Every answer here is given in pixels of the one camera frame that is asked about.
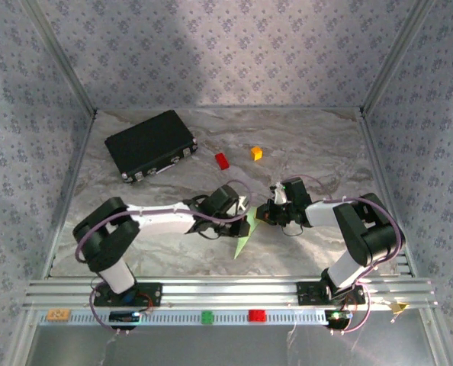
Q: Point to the light green paper sheet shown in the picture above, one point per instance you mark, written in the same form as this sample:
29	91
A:
239	248

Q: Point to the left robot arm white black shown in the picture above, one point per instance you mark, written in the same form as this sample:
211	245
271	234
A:
158	221

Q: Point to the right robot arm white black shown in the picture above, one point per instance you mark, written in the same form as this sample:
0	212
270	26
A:
320	213

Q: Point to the yellow orange toy cube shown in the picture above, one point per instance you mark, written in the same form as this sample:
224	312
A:
256	153

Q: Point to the small red toy brick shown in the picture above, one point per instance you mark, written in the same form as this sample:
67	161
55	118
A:
222	160

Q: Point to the wide red toy brick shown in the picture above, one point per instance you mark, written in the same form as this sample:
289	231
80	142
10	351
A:
257	315

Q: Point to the green toy brick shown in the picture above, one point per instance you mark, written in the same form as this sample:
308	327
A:
207	317

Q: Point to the black controller board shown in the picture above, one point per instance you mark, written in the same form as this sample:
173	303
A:
123	317
339	317

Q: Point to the black hard case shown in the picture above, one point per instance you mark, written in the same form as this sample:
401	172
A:
150	141

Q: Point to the yellow tape piece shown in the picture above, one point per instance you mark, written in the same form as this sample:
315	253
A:
400	307

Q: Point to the orange tag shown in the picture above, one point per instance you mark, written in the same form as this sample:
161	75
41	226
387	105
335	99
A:
58	315

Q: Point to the aluminium mounting rail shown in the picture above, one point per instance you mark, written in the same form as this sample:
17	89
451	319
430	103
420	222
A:
230	293

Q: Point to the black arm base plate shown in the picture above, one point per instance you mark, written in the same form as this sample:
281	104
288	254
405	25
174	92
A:
150	295
308	293

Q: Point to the aluminium table edge rail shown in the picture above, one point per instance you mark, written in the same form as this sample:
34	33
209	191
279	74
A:
379	171
69	198

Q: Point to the aluminium frame post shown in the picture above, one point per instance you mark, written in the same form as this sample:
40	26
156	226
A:
60	57
396	57

